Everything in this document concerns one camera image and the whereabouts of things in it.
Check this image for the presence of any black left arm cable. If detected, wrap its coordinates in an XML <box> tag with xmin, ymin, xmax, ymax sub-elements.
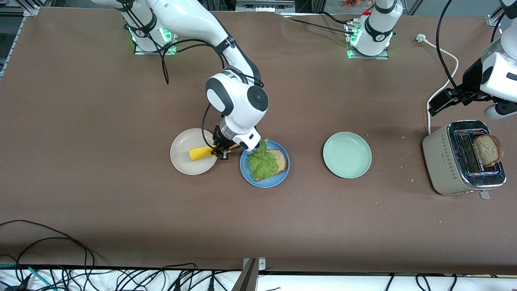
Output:
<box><xmin>438</xmin><ymin>0</ymin><xmax>505</xmax><ymax>101</ymax></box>

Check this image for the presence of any light green plate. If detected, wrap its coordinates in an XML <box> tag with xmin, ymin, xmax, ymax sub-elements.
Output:
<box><xmin>322</xmin><ymin>132</ymin><xmax>372</xmax><ymax>179</ymax></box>

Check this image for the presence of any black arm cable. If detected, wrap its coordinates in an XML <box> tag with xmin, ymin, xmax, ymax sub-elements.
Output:
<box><xmin>438</xmin><ymin>0</ymin><xmax>505</xmax><ymax>101</ymax></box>
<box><xmin>121</xmin><ymin>0</ymin><xmax>264</xmax><ymax>151</ymax></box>

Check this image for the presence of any white toaster power cord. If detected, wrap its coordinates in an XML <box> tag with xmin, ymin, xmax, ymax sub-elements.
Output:
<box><xmin>416</xmin><ymin>34</ymin><xmax>459</xmax><ymax>135</ymax></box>

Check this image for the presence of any metal table bracket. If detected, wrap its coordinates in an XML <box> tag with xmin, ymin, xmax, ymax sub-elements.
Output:
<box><xmin>231</xmin><ymin>258</ymin><xmax>266</xmax><ymax>291</ymax></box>

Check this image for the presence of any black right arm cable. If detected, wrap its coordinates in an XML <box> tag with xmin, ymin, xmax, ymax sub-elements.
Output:
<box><xmin>121</xmin><ymin>0</ymin><xmax>264</xmax><ymax>151</ymax></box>

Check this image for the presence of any yellow mustard squeeze bottle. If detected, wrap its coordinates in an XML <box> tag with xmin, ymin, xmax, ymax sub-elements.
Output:
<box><xmin>189</xmin><ymin>143</ymin><xmax>243</xmax><ymax>162</ymax></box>

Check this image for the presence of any beige chrome toaster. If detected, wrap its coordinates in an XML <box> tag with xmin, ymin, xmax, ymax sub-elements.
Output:
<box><xmin>422</xmin><ymin>120</ymin><xmax>506</xmax><ymax>200</ymax></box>

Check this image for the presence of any looped black cable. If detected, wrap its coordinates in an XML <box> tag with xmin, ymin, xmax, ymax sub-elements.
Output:
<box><xmin>0</xmin><ymin>220</ymin><xmax>95</xmax><ymax>291</ymax></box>

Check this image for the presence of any blue plate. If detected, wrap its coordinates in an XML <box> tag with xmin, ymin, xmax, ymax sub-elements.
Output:
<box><xmin>240</xmin><ymin>140</ymin><xmax>290</xmax><ymax>189</ymax></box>

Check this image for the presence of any brown bread slice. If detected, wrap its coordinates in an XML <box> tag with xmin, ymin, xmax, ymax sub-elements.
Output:
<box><xmin>473</xmin><ymin>134</ymin><xmax>504</xmax><ymax>167</ymax></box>
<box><xmin>254</xmin><ymin>149</ymin><xmax>288</xmax><ymax>181</ymax></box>

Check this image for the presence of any teal cable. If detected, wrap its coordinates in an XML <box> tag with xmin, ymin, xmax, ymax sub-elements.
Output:
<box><xmin>0</xmin><ymin>263</ymin><xmax>55</xmax><ymax>291</ymax></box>

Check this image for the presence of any green lettuce leaf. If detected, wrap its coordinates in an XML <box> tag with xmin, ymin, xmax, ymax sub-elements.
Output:
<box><xmin>247</xmin><ymin>138</ymin><xmax>279</xmax><ymax>181</ymax></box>

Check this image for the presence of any beige plate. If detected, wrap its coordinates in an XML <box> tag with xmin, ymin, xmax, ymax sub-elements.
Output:
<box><xmin>170</xmin><ymin>128</ymin><xmax>219</xmax><ymax>175</ymax></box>

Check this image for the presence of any black base cable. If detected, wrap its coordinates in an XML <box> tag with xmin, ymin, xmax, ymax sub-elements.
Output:
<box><xmin>279</xmin><ymin>11</ymin><xmax>357</xmax><ymax>37</ymax></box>

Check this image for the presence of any thin black cable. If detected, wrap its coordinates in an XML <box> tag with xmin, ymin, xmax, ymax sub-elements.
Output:
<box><xmin>384</xmin><ymin>273</ymin><xmax>458</xmax><ymax>291</ymax></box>
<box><xmin>97</xmin><ymin>264</ymin><xmax>243</xmax><ymax>291</ymax></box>

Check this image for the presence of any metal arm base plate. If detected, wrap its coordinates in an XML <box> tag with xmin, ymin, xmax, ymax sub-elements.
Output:
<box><xmin>134</xmin><ymin>17</ymin><xmax>179</xmax><ymax>55</ymax></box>
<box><xmin>345</xmin><ymin>22</ymin><xmax>390</xmax><ymax>60</ymax></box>

